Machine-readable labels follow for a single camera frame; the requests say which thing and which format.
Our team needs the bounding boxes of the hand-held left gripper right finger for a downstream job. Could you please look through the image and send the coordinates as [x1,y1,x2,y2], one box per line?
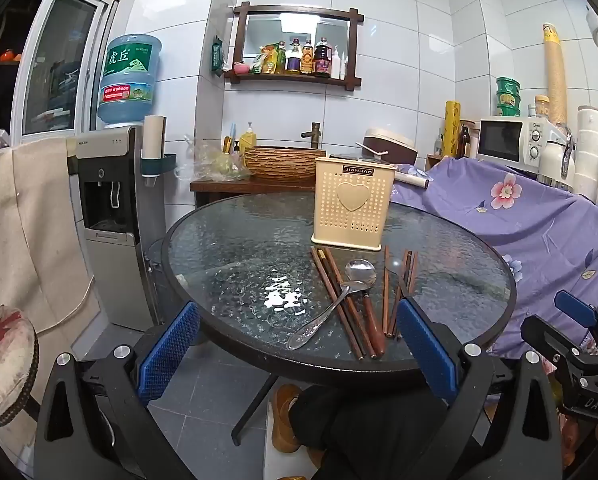
[396,296,564,480]

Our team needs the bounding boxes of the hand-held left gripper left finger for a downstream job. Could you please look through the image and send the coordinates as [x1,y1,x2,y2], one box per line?
[33,301,202,480]

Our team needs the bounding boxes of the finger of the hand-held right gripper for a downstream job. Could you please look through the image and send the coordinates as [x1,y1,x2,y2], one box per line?
[521,314,598,377]
[554,290,598,346]

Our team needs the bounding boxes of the wooden-handled metal spoon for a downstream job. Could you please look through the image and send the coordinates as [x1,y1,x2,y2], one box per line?
[361,280,387,360]

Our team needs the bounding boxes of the pair of brown wooden chopsticks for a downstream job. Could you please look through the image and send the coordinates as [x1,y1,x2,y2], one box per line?
[383,245,391,337]

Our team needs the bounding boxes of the brown wooden chopstick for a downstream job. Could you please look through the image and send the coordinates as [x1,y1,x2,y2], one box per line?
[325,247,378,358]
[388,250,411,338]
[392,251,415,338]
[399,252,420,313]
[310,246,367,361]

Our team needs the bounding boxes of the all-metal spoon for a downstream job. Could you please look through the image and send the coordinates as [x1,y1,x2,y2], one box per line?
[286,258,378,352]

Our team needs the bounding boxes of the beige perforated utensil holder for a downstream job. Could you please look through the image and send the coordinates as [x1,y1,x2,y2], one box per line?
[311,156,397,252]

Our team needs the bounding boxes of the person's black trousers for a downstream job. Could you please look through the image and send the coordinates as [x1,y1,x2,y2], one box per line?
[289,385,430,480]

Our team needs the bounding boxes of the purple floral cloth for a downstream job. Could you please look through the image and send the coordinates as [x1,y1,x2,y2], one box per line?
[389,156,598,361]

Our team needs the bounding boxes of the brown shoe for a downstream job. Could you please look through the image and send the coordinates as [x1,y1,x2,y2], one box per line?
[270,384,305,453]

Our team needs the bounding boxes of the round glass table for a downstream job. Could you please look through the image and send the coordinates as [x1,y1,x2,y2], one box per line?
[161,191,518,448]

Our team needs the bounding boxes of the grey water dispenser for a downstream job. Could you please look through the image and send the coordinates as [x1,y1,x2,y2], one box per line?
[76,126,160,332]

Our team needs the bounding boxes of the round cushioned stool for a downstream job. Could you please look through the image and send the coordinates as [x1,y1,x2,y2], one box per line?
[0,305,40,428]

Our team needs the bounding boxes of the white microwave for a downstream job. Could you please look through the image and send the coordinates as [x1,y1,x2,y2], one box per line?
[474,116,562,173]

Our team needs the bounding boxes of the wooden counter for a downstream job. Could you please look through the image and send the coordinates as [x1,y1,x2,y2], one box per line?
[190,177,316,208]

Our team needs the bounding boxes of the clear plastic bag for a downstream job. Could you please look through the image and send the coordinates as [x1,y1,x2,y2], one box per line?
[176,135,252,182]

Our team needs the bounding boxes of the white cup dispenser tube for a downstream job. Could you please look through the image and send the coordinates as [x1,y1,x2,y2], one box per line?
[140,115,177,186]

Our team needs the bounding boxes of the brown and cream rice cooker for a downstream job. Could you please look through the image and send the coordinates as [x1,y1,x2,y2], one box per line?
[361,128,420,165]

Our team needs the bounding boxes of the yellow roll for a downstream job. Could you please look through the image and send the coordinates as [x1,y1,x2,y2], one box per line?
[441,101,462,158]

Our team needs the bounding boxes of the woven pattern basin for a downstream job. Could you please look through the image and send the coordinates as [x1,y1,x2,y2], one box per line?
[242,146,327,181]

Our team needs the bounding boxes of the yellow soap dispenser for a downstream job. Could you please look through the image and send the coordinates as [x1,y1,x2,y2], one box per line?
[238,122,257,157]

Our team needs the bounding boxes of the tall stack of paper cups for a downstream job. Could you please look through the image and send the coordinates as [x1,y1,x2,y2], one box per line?
[543,23,570,126]

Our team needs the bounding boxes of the bronze faucet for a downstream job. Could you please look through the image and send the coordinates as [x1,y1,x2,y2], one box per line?
[300,121,325,150]

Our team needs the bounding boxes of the blue water bottle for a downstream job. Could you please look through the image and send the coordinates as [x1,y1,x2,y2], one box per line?
[98,34,162,128]

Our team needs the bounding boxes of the wooden framed mirror shelf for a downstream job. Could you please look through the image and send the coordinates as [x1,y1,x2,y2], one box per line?
[224,4,365,92]

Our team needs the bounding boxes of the green hanging packet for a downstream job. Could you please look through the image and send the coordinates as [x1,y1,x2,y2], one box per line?
[210,35,226,76]

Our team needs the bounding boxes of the dark soy sauce bottle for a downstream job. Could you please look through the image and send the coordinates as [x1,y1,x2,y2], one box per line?
[313,37,331,77]

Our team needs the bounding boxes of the sliding window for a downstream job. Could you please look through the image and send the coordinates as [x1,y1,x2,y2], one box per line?
[12,0,120,148]

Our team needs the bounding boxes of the purple label bottle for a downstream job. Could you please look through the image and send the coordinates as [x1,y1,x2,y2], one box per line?
[286,37,302,75]

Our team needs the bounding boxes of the white cable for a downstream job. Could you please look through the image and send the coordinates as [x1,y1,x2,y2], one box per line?
[52,272,96,333]

